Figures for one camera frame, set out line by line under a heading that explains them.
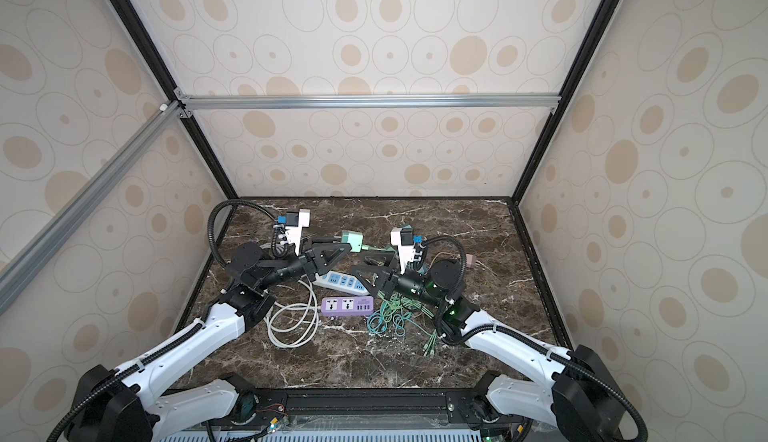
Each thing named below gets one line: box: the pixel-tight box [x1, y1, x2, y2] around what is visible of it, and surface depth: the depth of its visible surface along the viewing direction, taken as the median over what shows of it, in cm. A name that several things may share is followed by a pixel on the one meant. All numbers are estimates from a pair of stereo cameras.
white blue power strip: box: [313, 271, 370, 296], surface depth 95 cm
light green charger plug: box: [341, 230, 364, 253], surface depth 64 cm
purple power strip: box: [321, 296, 374, 316], surface depth 91 cm
